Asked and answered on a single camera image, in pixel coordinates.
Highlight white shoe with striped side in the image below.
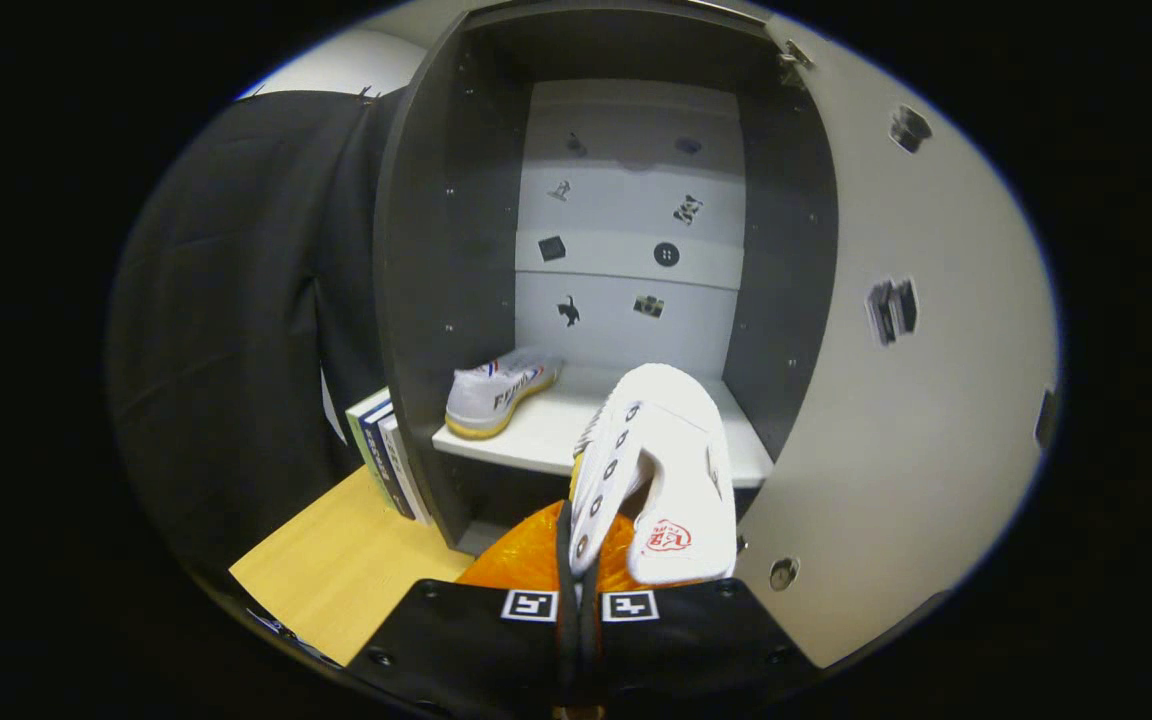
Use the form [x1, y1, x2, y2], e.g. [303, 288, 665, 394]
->
[444, 347, 565, 441]

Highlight black backdrop cloth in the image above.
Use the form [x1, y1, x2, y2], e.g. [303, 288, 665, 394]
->
[106, 88, 407, 591]

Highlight white shoe with red logo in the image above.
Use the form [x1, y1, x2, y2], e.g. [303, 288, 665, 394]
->
[568, 363, 739, 587]

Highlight white and green book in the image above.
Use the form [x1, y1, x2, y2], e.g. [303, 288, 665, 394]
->
[346, 388, 407, 516]

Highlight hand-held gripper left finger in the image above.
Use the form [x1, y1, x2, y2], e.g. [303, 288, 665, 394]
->
[346, 500, 579, 716]

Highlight dark blue book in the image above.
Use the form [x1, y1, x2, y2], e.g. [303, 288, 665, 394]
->
[361, 400, 419, 521]

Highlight dark grey shoe cabinet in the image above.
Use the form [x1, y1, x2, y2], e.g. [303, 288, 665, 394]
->
[373, 0, 842, 556]

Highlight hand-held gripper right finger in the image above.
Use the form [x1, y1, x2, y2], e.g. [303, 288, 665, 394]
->
[581, 520, 822, 716]

